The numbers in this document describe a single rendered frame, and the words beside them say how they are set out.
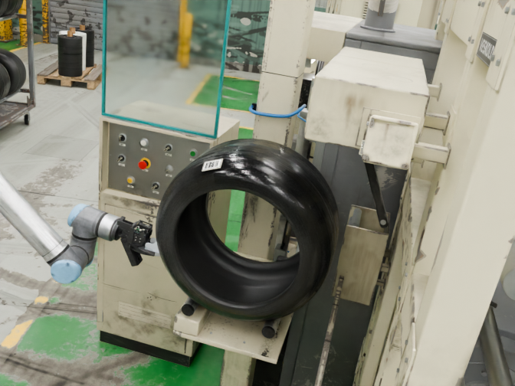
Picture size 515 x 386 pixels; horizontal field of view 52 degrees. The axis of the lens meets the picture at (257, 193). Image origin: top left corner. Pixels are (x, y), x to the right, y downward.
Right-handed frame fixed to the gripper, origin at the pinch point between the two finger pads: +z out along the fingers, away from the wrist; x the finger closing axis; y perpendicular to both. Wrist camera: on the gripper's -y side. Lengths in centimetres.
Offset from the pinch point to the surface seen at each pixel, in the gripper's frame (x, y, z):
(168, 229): -12.1, 17.2, 2.3
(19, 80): 330, -86, -300
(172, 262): -12.1, 6.2, 5.9
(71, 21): 822, -124, -550
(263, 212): 26.7, 14.6, 24.4
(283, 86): 27, 62, 19
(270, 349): -6.1, -16.9, 44.0
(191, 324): -10.3, -15.8, 16.4
